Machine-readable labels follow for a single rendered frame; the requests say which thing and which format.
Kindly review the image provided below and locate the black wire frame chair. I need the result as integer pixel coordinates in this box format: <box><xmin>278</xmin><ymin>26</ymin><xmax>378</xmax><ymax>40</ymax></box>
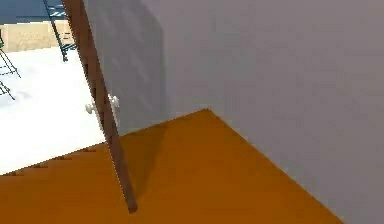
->
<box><xmin>0</xmin><ymin>29</ymin><xmax>22</xmax><ymax>101</ymax></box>

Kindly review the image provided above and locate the brown wooden room door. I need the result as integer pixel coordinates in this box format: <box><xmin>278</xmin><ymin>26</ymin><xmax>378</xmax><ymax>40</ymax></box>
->
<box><xmin>61</xmin><ymin>0</ymin><xmax>139</xmax><ymax>214</ymax></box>

